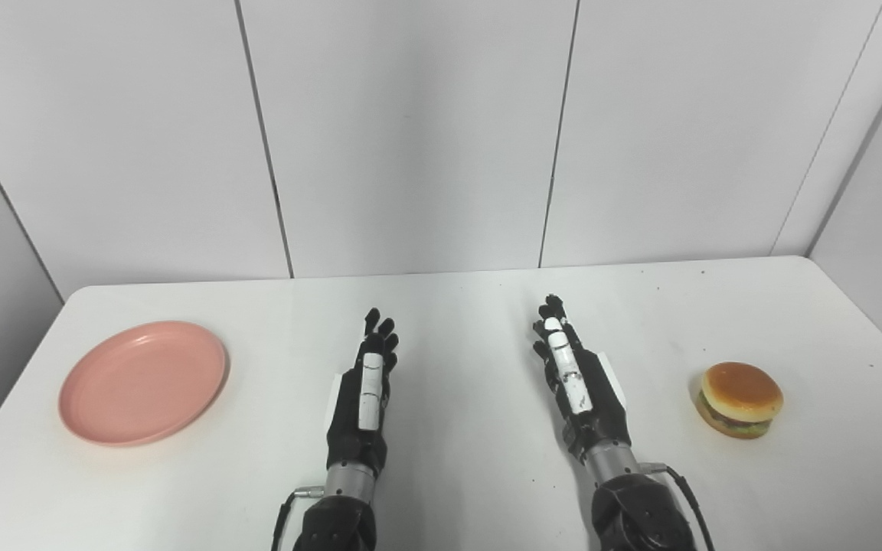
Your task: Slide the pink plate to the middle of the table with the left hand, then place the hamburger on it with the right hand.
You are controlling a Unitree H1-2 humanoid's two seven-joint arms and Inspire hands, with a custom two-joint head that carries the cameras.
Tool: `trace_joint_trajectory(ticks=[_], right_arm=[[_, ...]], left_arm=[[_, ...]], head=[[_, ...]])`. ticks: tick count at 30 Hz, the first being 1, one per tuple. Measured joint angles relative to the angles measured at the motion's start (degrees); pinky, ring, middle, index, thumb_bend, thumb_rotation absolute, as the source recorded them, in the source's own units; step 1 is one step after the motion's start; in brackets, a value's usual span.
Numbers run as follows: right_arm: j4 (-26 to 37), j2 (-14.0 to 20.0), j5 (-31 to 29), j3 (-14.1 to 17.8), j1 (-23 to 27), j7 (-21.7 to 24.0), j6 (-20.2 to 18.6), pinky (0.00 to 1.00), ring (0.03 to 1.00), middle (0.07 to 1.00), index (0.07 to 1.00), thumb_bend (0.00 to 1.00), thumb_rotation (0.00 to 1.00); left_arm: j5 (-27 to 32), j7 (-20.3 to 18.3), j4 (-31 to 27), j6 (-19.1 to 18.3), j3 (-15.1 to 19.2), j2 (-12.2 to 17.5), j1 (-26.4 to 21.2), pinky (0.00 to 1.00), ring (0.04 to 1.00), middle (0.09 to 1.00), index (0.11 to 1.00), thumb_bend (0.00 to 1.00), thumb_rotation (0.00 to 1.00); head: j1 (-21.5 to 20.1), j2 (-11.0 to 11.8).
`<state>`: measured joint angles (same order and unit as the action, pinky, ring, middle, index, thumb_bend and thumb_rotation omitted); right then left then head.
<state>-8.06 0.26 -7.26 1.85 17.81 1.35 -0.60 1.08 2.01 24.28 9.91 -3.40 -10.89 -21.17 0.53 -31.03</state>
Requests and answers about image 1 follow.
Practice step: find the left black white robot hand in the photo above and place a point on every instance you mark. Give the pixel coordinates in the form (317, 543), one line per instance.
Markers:
(357, 417)

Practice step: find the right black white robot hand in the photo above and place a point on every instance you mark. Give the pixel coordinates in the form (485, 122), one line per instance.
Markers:
(586, 398)

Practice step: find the toy hamburger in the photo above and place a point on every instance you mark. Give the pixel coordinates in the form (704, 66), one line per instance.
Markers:
(739, 398)

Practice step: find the pink round plate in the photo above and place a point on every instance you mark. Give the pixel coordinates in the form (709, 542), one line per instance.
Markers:
(143, 383)

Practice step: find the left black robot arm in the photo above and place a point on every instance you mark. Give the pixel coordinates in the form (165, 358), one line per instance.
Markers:
(340, 509)

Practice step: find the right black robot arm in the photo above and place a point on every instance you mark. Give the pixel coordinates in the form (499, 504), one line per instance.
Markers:
(632, 501)

